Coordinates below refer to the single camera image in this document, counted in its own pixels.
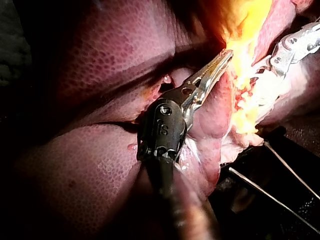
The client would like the gallbladder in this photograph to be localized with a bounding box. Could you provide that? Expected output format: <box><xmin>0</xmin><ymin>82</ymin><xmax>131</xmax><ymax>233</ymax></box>
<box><xmin>217</xmin><ymin>0</ymin><xmax>275</xmax><ymax>136</ymax></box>

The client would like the thin steel wire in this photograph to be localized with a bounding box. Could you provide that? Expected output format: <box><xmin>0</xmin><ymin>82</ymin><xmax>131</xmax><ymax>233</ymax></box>
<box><xmin>228</xmin><ymin>166</ymin><xmax>320</xmax><ymax>235</ymax></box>
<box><xmin>263</xmin><ymin>141</ymin><xmax>320</xmax><ymax>201</ymax></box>

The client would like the right arm instrument jaw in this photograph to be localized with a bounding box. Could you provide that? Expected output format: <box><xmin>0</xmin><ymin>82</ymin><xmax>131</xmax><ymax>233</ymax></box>
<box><xmin>251</xmin><ymin>55</ymin><xmax>274</xmax><ymax>68</ymax></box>
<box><xmin>248</xmin><ymin>65</ymin><xmax>276</xmax><ymax>86</ymax></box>

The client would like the left arm instrument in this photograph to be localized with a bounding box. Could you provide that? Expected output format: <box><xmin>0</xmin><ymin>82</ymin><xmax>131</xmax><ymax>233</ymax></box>
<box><xmin>136</xmin><ymin>83</ymin><xmax>196</xmax><ymax>164</ymax></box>

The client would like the right arm instrument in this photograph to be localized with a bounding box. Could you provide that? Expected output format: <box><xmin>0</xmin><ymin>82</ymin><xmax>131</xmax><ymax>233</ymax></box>
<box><xmin>270</xmin><ymin>21</ymin><xmax>320</xmax><ymax>77</ymax></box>

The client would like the left arm instrument jaw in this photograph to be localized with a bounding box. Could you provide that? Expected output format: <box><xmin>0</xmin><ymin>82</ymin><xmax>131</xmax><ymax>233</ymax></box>
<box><xmin>181</xmin><ymin>57</ymin><xmax>233</xmax><ymax>132</ymax></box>
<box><xmin>185</xmin><ymin>49</ymin><xmax>234</xmax><ymax>86</ymax></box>

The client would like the pale fatty tissue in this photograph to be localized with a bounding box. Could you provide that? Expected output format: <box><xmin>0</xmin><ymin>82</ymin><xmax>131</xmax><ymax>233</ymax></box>
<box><xmin>178</xmin><ymin>117</ymin><xmax>265</xmax><ymax>173</ymax></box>

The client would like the dark red liver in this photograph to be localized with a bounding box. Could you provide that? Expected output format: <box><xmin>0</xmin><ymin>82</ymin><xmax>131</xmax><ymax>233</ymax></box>
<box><xmin>14</xmin><ymin>0</ymin><xmax>320</xmax><ymax>240</ymax></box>

